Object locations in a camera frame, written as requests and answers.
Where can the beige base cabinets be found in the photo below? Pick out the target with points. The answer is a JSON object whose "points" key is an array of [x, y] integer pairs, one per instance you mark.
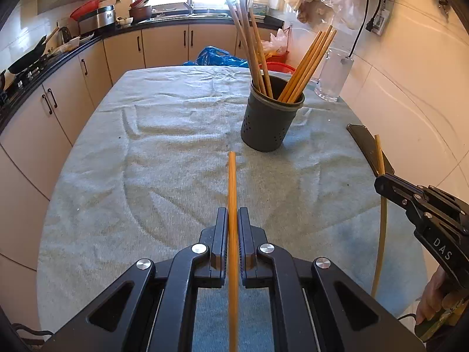
{"points": [[165, 44]]}

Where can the metal faucet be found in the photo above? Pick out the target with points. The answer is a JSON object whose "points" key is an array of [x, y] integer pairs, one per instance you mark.
{"points": [[189, 0]]}

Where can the red bin with plastic bag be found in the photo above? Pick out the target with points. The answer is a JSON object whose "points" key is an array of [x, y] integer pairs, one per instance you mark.
{"points": [[276, 44]]}

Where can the silver rice cooker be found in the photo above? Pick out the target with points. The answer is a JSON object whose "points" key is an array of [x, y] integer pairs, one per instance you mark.
{"points": [[97, 18]]}

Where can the white bowl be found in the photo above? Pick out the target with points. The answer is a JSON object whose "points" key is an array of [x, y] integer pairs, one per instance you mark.
{"points": [[125, 21]]}

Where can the metal kettle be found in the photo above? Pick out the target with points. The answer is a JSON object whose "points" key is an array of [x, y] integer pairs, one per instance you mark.
{"points": [[65, 35]]}

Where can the bunch of wooden chopsticks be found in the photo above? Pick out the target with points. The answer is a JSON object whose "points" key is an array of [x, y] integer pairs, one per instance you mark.
{"points": [[256, 51]]}

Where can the red colander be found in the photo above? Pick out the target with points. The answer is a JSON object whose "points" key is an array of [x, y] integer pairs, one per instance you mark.
{"points": [[84, 9]]}

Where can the blue plastic bag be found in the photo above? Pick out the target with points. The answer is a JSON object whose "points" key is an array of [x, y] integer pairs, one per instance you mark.
{"points": [[216, 57]]}

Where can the long wooden chopstick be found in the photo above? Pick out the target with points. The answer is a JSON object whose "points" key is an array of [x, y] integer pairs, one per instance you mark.
{"points": [[232, 190], [379, 154]]}

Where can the white power strip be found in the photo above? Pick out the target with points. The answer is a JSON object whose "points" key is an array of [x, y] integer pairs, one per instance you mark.
{"points": [[379, 18]]}

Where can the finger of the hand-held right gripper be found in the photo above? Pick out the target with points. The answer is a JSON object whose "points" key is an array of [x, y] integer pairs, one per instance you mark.
{"points": [[395, 192]]}

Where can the clear glass cup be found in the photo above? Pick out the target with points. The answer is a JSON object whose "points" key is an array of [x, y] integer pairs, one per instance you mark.
{"points": [[333, 80]]}

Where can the dark grey chopstick holder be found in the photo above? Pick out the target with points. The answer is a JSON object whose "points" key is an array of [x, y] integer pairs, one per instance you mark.
{"points": [[263, 124]]}

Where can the black gas stove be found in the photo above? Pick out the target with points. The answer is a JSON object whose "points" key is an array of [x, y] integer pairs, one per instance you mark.
{"points": [[18, 84]]}

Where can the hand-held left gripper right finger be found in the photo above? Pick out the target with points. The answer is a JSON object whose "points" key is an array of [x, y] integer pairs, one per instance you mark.
{"points": [[244, 238]]}

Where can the steel sink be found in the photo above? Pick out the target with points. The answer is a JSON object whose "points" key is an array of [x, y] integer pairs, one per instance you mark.
{"points": [[190, 15]]}

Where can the red plastic basket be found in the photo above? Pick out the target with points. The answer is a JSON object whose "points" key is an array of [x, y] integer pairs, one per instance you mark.
{"points": [[280, 66]]}

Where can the light blue table towel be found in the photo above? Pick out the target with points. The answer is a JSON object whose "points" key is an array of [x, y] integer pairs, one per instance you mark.
{"points": [[146, 154]]}

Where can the person's right hand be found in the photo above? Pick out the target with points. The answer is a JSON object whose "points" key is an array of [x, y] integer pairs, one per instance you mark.
{"points": [[434, 297]]}

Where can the black smartphone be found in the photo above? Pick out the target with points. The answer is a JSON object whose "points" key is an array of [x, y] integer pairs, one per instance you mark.
{"points": [[361, 137]]}

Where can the brown pot with utensils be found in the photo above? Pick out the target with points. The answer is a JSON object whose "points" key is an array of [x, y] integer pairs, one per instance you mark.
{"points": [[141, 13]]}

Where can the detergent bottle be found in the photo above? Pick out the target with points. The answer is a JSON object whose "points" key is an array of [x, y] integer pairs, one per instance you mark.
{"points": [[259, 10]]}

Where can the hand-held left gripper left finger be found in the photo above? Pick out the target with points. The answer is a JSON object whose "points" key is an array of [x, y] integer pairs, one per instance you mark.
{"points": [[221, 238]]}

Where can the pile of dishes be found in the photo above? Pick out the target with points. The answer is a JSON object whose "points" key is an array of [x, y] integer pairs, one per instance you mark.
{"points": [[69, 47]]}

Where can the black frying pan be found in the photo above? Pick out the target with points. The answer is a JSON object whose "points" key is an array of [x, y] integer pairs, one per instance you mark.
{"points": [[27, 58]]}

